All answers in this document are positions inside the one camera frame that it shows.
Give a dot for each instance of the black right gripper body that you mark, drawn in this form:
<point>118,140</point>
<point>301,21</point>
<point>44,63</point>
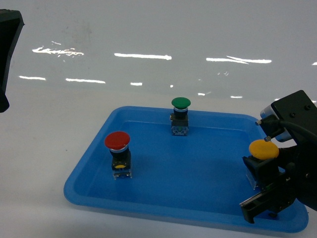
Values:
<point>298,181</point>

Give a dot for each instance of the yellow mushroom push button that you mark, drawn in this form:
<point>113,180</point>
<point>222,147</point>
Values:
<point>262,169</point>

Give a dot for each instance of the red mushroom push button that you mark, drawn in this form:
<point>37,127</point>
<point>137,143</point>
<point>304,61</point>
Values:
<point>118,144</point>

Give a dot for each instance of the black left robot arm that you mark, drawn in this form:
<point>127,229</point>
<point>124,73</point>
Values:
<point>11,24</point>

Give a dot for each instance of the green mushroom push button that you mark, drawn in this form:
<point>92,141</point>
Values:
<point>179,117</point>

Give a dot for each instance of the blue plastic tray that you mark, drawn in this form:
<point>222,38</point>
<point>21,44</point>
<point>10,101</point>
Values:
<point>198,179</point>

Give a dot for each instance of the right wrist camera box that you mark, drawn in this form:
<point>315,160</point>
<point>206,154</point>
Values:
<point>291,117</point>

